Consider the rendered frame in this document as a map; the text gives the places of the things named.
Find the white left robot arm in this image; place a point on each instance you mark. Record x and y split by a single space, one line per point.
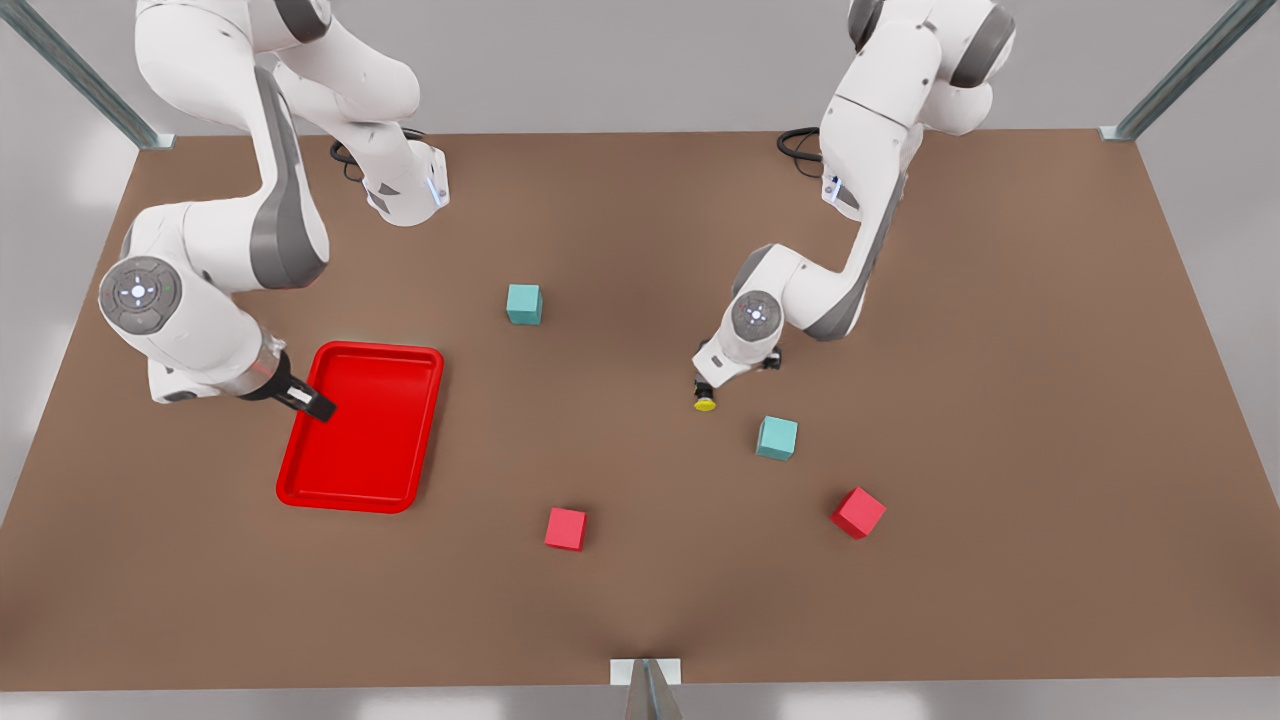
870 130

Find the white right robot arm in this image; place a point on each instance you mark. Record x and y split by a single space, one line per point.
215 240

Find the teal cube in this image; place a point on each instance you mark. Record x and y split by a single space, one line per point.
777 438
524 304

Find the red plastic tray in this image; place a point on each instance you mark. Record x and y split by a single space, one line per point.
365 430

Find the red cube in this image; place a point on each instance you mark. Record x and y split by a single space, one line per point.
565 529
858 513

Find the silver frame post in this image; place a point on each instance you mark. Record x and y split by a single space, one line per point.
80 75
1180 75
647 690

